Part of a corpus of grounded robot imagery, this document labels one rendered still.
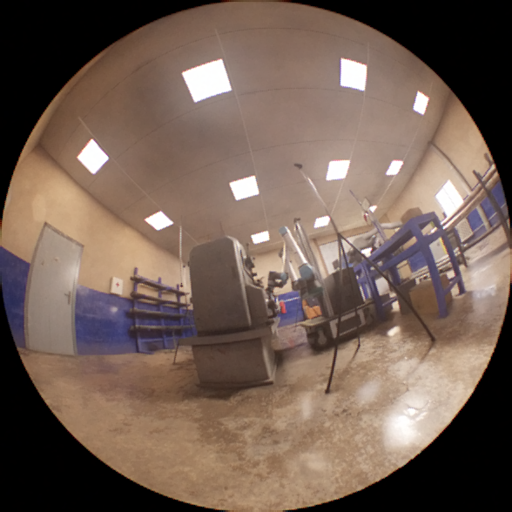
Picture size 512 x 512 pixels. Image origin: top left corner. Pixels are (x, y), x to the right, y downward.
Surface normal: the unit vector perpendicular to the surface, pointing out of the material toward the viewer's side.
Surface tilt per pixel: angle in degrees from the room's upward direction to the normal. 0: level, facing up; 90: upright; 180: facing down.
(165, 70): 180
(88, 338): 90
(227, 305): 90
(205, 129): 180
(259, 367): 90
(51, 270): 90
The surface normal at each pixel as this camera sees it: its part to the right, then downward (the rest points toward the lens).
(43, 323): 0.96, -0.26
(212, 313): -0.17, -0.36
